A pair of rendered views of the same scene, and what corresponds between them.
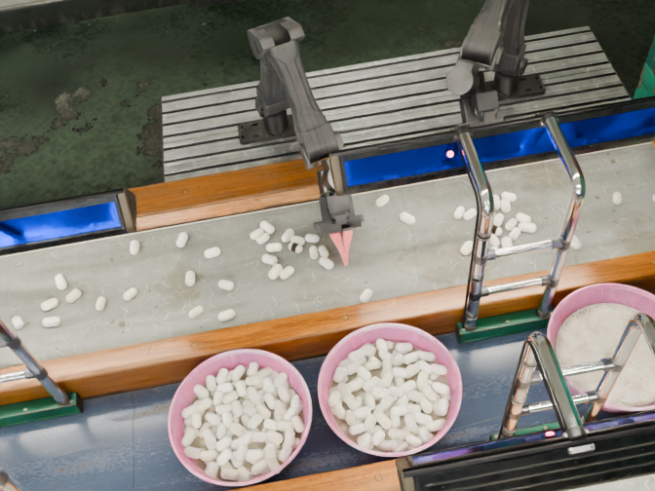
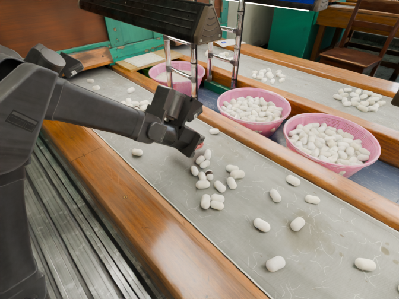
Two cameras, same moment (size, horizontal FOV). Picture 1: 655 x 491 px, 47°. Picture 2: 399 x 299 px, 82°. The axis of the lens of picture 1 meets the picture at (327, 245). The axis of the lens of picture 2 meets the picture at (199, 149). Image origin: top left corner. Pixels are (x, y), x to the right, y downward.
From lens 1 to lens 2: 156 cm
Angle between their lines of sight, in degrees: 77
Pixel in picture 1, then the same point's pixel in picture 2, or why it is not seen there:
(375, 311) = (222, 120)
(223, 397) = (329, 154)
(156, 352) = (365, 194)
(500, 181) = not seen: hidden behind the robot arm
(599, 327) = not seen: hidden behind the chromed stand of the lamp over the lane
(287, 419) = (303, 130)
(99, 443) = not seen: outside the picture
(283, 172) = (141, 219)
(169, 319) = (336, 217)
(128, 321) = (377, 247)
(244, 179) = (167, 249)
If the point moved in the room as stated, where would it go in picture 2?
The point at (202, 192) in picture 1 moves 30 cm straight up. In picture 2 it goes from (211, 283) to (223, 143)
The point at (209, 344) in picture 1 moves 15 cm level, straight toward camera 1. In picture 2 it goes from (321, 170) to (329, 139)
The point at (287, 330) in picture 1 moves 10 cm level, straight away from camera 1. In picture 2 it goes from (269, 143) to (251, 160)
